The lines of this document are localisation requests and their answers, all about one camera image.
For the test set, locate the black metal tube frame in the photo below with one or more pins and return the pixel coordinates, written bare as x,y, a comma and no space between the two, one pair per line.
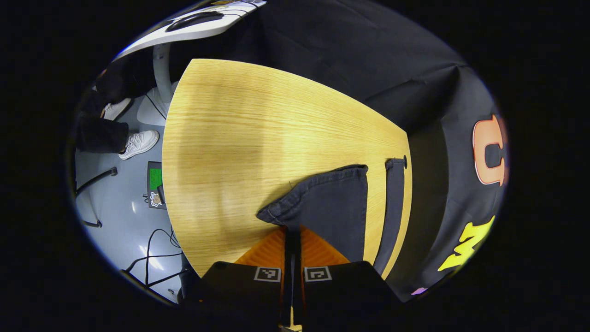
97,177

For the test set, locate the small device with green screen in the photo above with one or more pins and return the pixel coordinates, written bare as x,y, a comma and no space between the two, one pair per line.
156,177

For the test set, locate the black backdrop cloth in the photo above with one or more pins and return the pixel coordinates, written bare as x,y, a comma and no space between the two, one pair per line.
368,55

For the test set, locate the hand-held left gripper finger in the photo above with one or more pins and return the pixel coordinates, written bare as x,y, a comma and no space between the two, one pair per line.
297,276
288,258

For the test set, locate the black flat desk object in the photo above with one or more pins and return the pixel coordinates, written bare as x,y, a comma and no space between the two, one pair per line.
193,20

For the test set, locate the white pedestal desk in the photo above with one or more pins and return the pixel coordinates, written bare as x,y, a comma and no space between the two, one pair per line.
193,33

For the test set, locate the dark grey jeans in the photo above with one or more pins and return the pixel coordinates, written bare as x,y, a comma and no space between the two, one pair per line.
332,207

